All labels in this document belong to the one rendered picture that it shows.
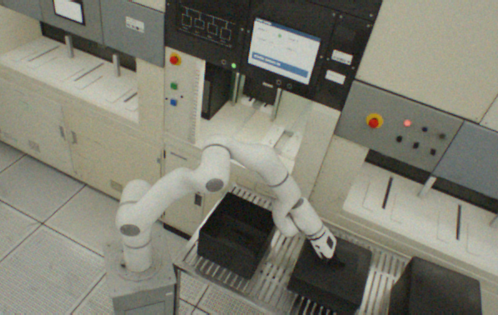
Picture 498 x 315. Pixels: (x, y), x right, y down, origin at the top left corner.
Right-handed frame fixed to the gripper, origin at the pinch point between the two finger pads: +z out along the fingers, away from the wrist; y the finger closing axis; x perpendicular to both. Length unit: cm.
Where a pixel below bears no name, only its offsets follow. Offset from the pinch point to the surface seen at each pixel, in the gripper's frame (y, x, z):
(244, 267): -12.6, 33.1, -14.4
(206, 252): -12, 48, -25
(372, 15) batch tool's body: 40, -45, -75
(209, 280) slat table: -21, 47, -17
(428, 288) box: 1.2, -29.5, 23.8
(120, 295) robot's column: -44, 68, -37
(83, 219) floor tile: 23, 181, -42
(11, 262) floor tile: -25, 192, -53
